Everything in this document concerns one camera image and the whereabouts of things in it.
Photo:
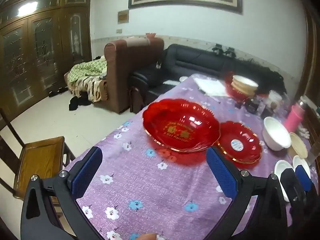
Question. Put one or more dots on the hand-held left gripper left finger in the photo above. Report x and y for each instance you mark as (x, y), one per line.
(86, 170)

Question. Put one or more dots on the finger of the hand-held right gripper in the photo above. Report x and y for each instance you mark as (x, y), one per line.
(303, 178)
(288, 182)

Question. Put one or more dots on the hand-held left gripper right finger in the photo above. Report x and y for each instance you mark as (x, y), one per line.
(222, 177)

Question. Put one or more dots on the small white bowl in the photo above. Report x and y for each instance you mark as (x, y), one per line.
(281, 166)
(300, 161)

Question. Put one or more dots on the large white foam bowl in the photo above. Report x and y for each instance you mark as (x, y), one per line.
(276, 135)

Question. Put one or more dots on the large red scalloped plate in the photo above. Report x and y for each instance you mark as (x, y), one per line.
(180, 127)

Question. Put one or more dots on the stack of beige bowls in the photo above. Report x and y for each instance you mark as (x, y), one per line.
(245, 85)

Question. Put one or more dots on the person's left hand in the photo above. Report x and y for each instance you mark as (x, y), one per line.
(147, 237)

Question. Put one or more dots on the beige bowl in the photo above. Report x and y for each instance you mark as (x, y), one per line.
(297, 146)

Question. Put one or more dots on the small red scalloped plate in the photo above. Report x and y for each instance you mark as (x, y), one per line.
(230, 135)

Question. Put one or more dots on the white cloth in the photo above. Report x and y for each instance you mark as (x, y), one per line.
(303, 132)

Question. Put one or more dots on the light wooden chair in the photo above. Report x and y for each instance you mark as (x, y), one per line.
(40, 157)

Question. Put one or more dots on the purple floral tablecloth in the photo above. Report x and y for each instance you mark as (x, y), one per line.
(140, 180)

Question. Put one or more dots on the pink knitted sleeve bottle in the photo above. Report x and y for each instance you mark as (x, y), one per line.
(295, 120)

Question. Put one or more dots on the dark clothes pile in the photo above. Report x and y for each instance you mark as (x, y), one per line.
(77, 103)

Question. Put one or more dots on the glass jar with wooden lid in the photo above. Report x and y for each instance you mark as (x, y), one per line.
(272, 107)

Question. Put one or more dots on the black jar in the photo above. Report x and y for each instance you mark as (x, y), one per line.
(251, 105)

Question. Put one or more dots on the black slippers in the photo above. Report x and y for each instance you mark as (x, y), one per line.
(57, 92)

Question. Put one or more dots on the black pen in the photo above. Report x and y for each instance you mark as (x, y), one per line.
(210, 95)

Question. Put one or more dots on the tiger striped blanket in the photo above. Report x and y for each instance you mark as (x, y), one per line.
(92, 87)

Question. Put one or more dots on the dark wooden chair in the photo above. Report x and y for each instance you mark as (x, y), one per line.
(136, 100)

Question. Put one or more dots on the white paper sheet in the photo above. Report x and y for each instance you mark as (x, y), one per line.
(212, 86)

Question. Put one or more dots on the green patterned blanket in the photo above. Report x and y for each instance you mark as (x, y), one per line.
(87, 68)

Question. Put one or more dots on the black fuzzy garment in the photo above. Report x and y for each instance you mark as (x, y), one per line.
(267, 77)

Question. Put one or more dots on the brown armchair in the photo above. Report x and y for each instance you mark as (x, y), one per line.
(125, 67)

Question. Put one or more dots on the black leather sofa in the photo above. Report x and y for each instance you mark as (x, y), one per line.
(195, 57)

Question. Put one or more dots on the black clamp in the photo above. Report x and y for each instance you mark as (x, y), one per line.
(216, 48)
(229, 51)

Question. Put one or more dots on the brown wooden wardrobe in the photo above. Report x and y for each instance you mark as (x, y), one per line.
(40, 42)

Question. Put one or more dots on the beige towel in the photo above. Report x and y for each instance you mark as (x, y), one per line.
(137, 41)

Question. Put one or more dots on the pink cloth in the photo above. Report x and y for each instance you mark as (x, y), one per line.
(151, 35)

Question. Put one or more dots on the wooden door frame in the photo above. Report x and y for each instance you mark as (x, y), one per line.
(311, 55)

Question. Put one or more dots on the small wall plaque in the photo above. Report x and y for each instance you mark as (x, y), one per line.
(123, 17)

